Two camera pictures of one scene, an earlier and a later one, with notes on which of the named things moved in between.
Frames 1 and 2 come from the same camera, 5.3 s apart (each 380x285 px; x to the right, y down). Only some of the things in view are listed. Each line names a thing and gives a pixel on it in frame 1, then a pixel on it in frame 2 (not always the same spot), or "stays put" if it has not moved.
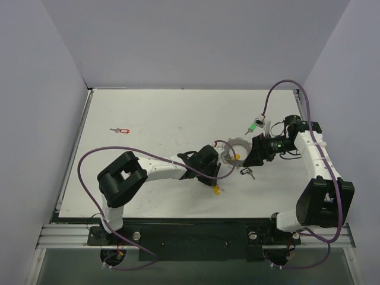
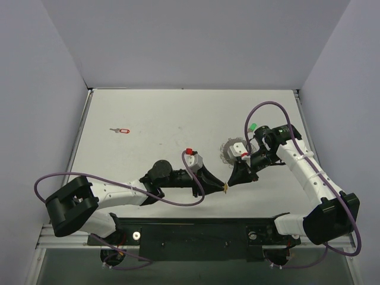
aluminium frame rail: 60,236 stays put
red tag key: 121,130 stays put
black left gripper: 209,165 to 198,180
